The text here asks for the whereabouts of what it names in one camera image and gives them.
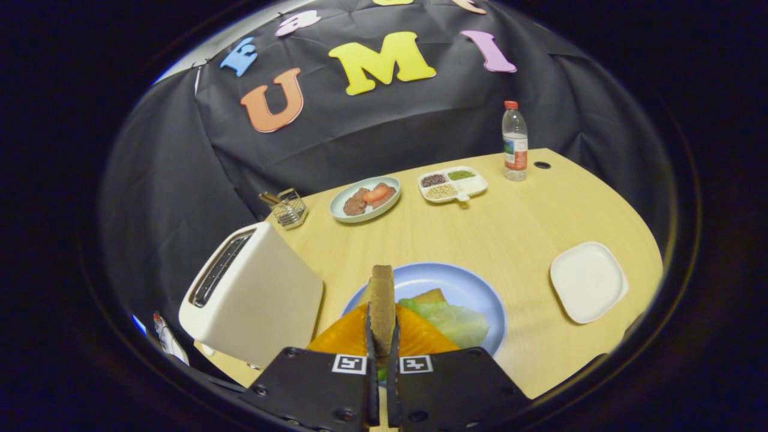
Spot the white toaster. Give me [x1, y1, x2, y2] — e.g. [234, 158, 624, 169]
[178, 221, 325, 370]

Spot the white divided tray of grains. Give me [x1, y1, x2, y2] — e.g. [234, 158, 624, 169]
[418, 166, 488, 205]

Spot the white square plate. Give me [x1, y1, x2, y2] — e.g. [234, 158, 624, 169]
[550, 241, 629, 325]

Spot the small wire basket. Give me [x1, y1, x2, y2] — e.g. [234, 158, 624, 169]
[259, 188, 309, 231]

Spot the clear bottle with red cap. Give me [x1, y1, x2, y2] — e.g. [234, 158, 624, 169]
[502, 100, 529, 182]

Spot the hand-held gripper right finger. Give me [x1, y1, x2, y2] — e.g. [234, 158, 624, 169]
[387, 306, 532, 432]

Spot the blue round plate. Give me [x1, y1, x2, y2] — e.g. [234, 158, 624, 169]
[341, 262, 508, 359]

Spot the green lettuce leaf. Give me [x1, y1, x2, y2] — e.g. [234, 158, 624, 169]
[377, 297, 490, 383]

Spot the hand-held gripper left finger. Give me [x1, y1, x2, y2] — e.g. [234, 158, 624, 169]
[240, 303, 380, 432]

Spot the brown meat piece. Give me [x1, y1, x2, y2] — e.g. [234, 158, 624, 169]
[343, 188, 370, 217]
[372, 183, 398, 209]

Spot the pale green round plate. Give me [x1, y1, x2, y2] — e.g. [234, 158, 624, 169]
[329, 176, 401, 224]

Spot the round-topped brown toast slice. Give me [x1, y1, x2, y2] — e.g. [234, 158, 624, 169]
[368, 265, 397, 358]

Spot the white and red object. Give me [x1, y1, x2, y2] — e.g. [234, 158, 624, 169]
[152, 311, 190, 365]

